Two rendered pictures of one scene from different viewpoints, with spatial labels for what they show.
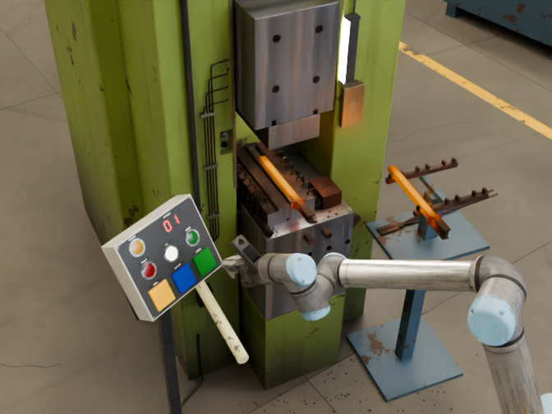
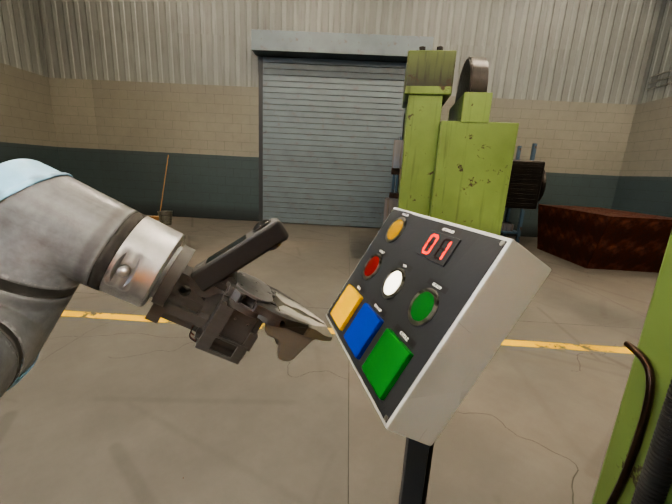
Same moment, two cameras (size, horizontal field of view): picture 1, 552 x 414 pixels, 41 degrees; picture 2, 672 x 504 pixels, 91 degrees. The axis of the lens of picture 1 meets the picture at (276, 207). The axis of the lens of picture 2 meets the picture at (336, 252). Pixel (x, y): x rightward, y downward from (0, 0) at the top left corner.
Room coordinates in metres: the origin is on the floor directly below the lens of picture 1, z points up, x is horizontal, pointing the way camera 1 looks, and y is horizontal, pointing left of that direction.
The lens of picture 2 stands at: (1.98, -0.15, 1.27)
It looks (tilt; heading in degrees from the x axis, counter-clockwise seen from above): 14 degrees down; 127
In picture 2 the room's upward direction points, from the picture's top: 3 degrees clockwise
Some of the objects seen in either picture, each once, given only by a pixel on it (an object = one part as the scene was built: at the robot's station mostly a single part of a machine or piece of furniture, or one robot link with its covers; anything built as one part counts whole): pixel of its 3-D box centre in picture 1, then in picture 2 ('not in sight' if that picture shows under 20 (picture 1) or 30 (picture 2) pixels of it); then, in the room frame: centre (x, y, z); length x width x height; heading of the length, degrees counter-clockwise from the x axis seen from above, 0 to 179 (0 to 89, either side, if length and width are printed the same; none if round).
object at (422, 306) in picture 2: (192, 237); (422, 306); (1.82, 0.28, 1.09); 0.05 x 0.03 x 0.04; 117
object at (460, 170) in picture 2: not in sight; (462, 165); (0.37, 4.98, 1.45); 2.20 x 1.23 x 2.90; 35
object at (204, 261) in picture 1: (204, 261); (387, 363); (1.79, 0.24, 1.01); 0.07 x 0.05 x 0.07; 142
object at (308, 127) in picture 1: (267, 103); not in sight; (2.30, 0.04, 1.32); 0.42 x 0.20 x 0.10; 27
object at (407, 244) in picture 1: (426, 236); not in sight; (2.22, -0.61, 0.76); 0.40 x 0.30 x 0.02; 113
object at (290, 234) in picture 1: (277, 226); not in sight; (2.34, -0.01, 0.69); 0.56 x 0.38 x 0.45; 27
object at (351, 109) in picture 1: (351, 104); not in sight; (2.38, -0.28, 1.27); 0.09 x 0.02 x 0.17; 117
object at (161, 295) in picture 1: (161, 295); (347, 307); (1.63, 0.36, 1.01); 0.07 x 0.05 x 0.07; 142
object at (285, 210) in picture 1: (267, 181); not in sight; (2.30, 0.04, 0.96); 0.42 x 0.20 x 0.09; 27
